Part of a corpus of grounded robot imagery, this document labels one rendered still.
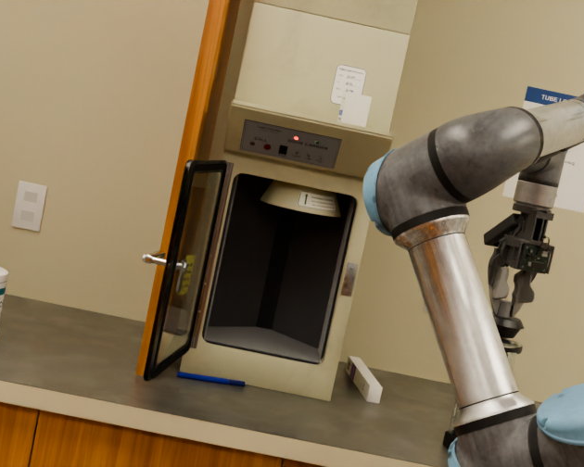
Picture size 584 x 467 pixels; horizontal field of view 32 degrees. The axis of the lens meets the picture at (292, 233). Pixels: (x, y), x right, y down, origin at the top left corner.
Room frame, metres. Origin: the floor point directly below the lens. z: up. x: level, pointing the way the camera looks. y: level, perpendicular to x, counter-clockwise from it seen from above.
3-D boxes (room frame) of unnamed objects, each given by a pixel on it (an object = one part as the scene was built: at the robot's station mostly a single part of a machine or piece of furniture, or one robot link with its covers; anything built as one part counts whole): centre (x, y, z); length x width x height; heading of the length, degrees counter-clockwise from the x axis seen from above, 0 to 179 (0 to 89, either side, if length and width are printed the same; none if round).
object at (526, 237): (1.89, -0.43, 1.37); 0.09 x 0.08 x 0.12; 17
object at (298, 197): (2.16, -0.01, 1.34); 0.18 x 0.18 x 0.05
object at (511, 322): (1.91, -0.42, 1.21); 0.09 x 0.09 x 0.07
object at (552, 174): (1.89, -0.43, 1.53); 0.09 x 0.08 x 0.11; 140
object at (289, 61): (2.18, 0.01, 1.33); 0.32 x 0.25 x 0.77; 92
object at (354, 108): (2.01, -0.07, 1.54); 0.05 x 0.05 x 0.06; 6
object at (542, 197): (1.89, -0.43, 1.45); 0.08 x 0.08 x 0.05
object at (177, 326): (1.89, 0.18, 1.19); 0.30 x 0.01 x 0.40; 173
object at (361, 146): (2.00, 0.01, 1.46); 0.32 x 0.11 x 0.10; 92
